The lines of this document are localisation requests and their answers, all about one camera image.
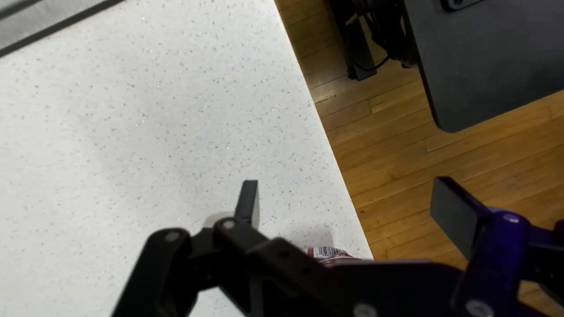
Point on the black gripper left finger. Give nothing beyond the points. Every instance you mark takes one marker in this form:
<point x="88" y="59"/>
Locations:
<point x="265" y="265"/>

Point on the black equipment box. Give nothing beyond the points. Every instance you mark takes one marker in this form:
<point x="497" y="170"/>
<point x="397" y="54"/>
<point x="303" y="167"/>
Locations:
<point x="487" y="59"/>

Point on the black stand leg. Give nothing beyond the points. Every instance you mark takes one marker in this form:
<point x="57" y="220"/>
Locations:
<point x="363" y="42"/>

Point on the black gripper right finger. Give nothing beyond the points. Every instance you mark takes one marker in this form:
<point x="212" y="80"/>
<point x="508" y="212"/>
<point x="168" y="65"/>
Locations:
<point x="494" y="248"/>

